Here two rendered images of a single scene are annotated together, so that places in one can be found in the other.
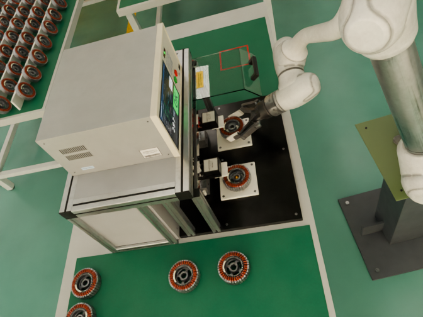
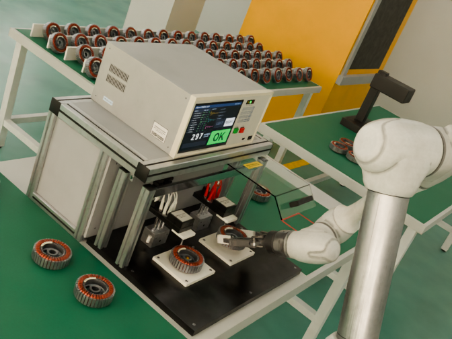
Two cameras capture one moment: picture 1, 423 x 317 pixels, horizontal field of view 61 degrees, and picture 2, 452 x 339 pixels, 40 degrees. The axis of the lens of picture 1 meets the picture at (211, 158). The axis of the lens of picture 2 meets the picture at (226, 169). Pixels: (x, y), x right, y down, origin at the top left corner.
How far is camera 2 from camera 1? 0.95 m
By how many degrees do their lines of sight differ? 30
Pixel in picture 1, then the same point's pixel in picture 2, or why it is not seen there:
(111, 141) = (148, 91)
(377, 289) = not seen: outside the picture
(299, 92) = (312, 240)
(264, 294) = (88, 327)
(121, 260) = (24, 204)
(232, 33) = not seen: hidden behind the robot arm
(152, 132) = (179, 111)
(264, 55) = not seen: hidden behind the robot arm
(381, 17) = (383, 133)
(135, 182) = (123, 136)
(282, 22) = (397, 316)
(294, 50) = (344, 212)
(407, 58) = (388, 206)
